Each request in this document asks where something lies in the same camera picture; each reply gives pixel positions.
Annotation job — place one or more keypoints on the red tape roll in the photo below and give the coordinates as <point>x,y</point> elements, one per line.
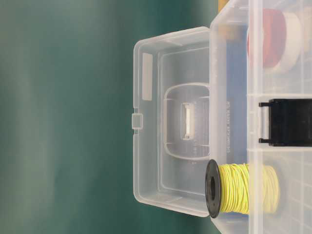
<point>274,39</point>

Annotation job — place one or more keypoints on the yellow wire spool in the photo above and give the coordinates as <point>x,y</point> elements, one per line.
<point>227,189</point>

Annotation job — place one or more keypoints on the black plastic box latch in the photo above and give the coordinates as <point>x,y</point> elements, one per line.
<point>290,122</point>

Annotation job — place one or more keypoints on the clear plastic tool box lid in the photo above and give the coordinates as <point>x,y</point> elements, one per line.
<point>171,120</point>

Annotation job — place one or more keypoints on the white tape roll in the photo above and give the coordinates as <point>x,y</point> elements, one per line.
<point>292,43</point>

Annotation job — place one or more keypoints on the clear plastic tool box base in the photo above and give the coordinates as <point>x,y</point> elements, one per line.
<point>239,82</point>

